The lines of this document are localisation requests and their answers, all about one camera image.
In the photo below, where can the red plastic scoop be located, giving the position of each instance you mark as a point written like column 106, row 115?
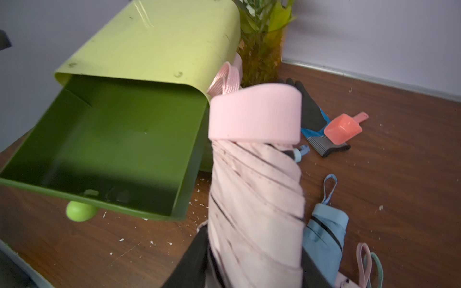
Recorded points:
column 345, row 127

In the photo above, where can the yellow-green drawer cabinet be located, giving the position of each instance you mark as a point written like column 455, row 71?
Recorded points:
column 174, row 42

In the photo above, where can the light blue folded umbrella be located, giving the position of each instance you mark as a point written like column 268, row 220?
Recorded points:
column 297, row 153

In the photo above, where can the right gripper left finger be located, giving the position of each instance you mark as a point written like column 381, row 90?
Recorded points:
column 193, row 269

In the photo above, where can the pink umbrella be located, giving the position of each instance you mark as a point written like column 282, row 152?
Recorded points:
column 256, row 203
column 364, row 261

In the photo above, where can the artificial plant in vase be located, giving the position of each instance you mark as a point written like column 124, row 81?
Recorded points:
column 262, row 26

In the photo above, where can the black work glove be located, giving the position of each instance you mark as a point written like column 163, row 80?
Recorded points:
column 314, row 122

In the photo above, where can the dark green top drawer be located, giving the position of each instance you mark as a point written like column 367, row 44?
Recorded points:
column 129, row 146

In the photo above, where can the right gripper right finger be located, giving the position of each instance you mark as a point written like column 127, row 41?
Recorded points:
column 312, row 277

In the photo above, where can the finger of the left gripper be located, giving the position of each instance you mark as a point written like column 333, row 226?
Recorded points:
column 5, row 42

